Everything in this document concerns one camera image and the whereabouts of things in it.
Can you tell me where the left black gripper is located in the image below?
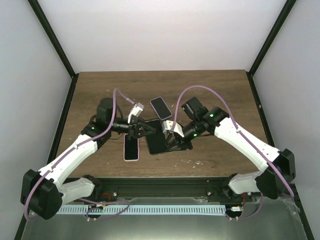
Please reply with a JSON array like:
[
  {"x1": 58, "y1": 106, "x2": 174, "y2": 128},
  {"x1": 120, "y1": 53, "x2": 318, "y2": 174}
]
[{"x1": 108, "y1": 116, "x2": 157, "y2": 141}]

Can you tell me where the black phone case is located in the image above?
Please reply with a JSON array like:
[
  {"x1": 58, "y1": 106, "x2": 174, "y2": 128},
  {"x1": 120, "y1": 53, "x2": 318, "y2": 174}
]
[{"x1": 145, "y1": 119, "x2": 167, "y2": 155}]

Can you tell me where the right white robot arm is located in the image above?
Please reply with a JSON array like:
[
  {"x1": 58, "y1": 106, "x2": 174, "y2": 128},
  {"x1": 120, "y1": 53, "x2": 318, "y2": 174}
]
[{"x1": 162, "y1": 97, "x2": 296, "y2": 202}]

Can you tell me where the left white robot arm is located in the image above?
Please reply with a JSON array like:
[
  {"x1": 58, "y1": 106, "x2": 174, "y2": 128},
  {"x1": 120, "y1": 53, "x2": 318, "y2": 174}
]
[{"x1": 20, "y1": 98, "x2": 156, "y2": 220}]

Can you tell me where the phone in pink case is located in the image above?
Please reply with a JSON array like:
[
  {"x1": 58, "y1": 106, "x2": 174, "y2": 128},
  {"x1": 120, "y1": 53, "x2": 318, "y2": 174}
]
[{"x1": 123, "y1": 134, "x2": 140, "y2": 162}]

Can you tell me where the phone in lilac case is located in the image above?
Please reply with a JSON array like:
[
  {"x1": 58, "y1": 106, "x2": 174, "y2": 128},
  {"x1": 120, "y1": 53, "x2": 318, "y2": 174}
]
[{"x1": 150, "y1": 96, "x2": 172, "y2": 120}]

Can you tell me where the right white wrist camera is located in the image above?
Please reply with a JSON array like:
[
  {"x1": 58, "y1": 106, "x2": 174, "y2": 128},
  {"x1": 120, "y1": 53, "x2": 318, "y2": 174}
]
[{"x1": 162, "y1": 120, "x2": 185, "y2": 138}]

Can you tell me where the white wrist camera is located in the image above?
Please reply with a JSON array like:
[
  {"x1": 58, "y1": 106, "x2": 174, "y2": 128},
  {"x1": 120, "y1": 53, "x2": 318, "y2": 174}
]
[
  {"x1": 162, "y1": 120, "x2": 185, "y2": 138},
  {"x1": 127, "y1": 102, "x2": 144, "y2": 124}
]

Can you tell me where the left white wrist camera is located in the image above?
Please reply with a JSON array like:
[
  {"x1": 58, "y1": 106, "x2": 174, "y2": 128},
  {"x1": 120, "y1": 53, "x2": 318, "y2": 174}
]
[{"x1": 127, "y1": 102, "x2": 144, "y2": 124}]

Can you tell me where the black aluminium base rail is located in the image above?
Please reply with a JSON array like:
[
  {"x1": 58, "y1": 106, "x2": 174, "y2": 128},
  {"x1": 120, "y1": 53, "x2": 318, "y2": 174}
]
[{"x1": 84, "y1": 174, "x2": 260, "y2": 204}]

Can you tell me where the light blue slotted cable duct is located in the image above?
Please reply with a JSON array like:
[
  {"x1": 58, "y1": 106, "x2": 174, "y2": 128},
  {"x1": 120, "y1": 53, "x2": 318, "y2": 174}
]
[{"x1": 57, "y1": 204, "x2": 226, "y2": 216}]

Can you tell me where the left black frame post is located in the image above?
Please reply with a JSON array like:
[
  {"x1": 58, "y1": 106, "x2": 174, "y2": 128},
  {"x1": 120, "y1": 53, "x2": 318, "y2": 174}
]
[{"x1": 27, "y1": 0, "x2": 76, "y2": 79}]

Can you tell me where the black frame post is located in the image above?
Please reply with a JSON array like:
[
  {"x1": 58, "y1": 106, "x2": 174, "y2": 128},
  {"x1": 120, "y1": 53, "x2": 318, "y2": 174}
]
[
  {"x1": 248, "y1": 0, "x2": 298, "y2": 76},
  {"x1": 27, "y1": 0, "x2": 76, "y2": 79}
]

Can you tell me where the right black frame post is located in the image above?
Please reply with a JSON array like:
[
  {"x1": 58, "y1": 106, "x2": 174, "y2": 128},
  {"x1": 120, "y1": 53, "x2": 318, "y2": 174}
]
[{"x1": 248, "y1": 0, "x2": 298, "y2": 76}]

